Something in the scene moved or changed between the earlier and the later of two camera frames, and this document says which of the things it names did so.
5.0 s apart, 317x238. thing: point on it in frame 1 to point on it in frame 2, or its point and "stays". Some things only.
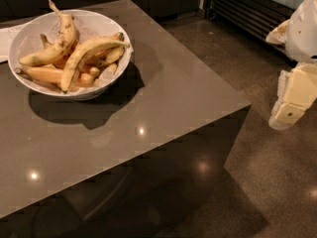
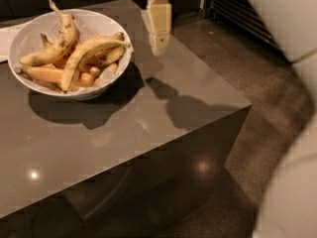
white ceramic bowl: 89,25 stays
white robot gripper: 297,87 to 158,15
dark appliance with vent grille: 255,9 stays
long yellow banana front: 80,53 stays
